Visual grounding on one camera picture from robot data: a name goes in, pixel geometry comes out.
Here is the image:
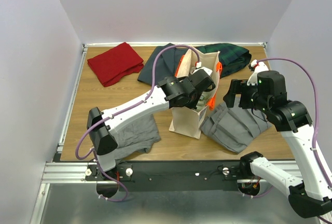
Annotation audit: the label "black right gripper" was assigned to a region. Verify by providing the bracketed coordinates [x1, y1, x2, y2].
[223, 78, 270, 113]

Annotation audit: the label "beige canvas tote bag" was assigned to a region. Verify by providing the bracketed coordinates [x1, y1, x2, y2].
[169, 48, 223, 139]

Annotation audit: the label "clear Chang soda bottle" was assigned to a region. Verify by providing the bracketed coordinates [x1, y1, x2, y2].
[196, 92, 213, 111]

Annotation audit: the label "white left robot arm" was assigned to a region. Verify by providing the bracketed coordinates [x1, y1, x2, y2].
[87, 67, 218, 180]

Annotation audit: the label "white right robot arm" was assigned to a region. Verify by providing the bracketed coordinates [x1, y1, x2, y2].
[223, 71, 331, 218]

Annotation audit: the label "green plaid folded skirt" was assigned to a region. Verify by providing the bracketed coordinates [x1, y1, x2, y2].
[196, 43, 252, 78]

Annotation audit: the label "dark teal folded jacket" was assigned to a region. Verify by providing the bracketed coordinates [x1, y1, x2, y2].
[137, 43, 188, 86]

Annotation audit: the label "grey pleated skirt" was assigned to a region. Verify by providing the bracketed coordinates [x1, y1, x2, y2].
[200, 96, 271, 153]

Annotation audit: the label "grey knit shorts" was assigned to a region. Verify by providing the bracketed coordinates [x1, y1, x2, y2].
[114, 115, 161, 164]

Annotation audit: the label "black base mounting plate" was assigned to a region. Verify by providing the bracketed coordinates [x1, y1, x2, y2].
[85, 160, 262, 192]

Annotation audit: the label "red folded cloth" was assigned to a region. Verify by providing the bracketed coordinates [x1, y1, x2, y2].
[88, 43, 144, 87]

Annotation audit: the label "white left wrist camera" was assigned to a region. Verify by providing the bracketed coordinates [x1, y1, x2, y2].
[190, 62, 213, 76]

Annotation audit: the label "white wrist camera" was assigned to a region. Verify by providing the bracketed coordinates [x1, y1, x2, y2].
[190, 62, 213, 76]
[247, 60, 269, 86]

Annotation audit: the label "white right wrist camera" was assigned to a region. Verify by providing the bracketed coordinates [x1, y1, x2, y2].
[247, 60, 269, 86]

